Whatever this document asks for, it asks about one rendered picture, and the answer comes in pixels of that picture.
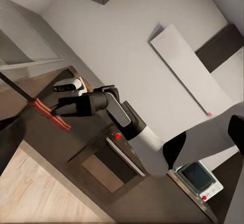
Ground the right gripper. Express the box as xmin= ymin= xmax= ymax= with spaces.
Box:
xmin=49 ymin=92 xmax=101 ymax=118

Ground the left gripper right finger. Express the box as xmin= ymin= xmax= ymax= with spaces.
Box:
xmin=228 ymin=115 xmax=244 ymax=156

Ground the parer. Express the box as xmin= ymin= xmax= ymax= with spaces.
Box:
xmin=0 ymin=73 xmax=71 ymax=131

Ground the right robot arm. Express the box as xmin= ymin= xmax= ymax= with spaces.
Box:
xmin=49 ymin=77 xmax=244 ymax=177

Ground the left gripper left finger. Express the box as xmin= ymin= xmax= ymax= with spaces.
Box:
xmin=0 ymin=115 xmax=26 ymax=176

